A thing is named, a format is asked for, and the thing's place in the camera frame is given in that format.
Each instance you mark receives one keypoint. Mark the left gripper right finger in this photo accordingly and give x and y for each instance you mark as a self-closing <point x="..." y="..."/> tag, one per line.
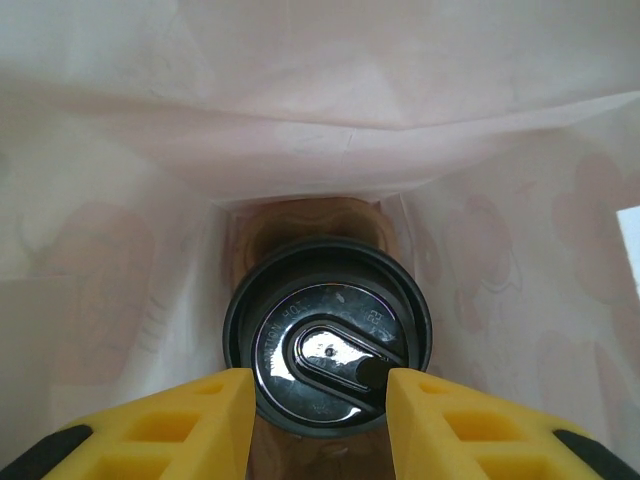
<point x="475" y="430"/>

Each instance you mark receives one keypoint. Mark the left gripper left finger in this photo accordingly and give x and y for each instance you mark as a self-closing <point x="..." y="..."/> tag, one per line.
<point x="165" y="430"/>

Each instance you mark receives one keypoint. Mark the black plastic cup lid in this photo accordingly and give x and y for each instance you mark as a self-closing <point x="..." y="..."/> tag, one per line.
<point x="325" y="310"/>

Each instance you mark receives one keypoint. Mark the red and white paper bag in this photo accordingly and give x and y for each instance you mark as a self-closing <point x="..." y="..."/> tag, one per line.
<point x="320" y="100"/>

